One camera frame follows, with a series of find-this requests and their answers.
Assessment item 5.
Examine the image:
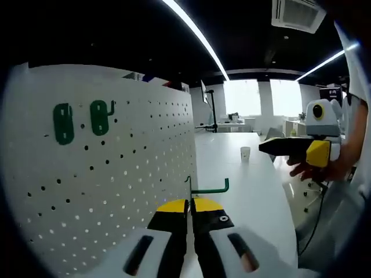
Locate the person's right hand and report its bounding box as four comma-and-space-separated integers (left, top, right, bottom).
286, 157, 349, 184

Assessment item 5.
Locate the green hook assembly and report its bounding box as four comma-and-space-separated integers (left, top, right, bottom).
89, 100, 116, 136
52, 103, 75, 145
184, 175, 230, 203

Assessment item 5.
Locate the white perforated mounting plate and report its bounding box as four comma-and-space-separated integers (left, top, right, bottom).
1, 62, 198, 277

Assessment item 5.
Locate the person's white shirt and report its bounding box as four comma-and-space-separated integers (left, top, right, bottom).
333, 20, 371, 203

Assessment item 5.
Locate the monitor on black stand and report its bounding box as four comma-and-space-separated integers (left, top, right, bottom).
195, 80, 220, 134

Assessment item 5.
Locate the ceiling light strip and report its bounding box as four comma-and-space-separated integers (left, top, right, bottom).
295, 49, 347, 82
161, 0, 230, 81

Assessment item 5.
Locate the ceiling air conditioner vent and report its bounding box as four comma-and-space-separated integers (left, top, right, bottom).
271, 0, 328, 33

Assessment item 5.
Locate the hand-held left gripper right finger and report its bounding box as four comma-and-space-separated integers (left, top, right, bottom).
190, 197, 299, 278

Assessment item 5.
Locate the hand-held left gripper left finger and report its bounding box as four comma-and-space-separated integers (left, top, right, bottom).
111, 198, 190, 278

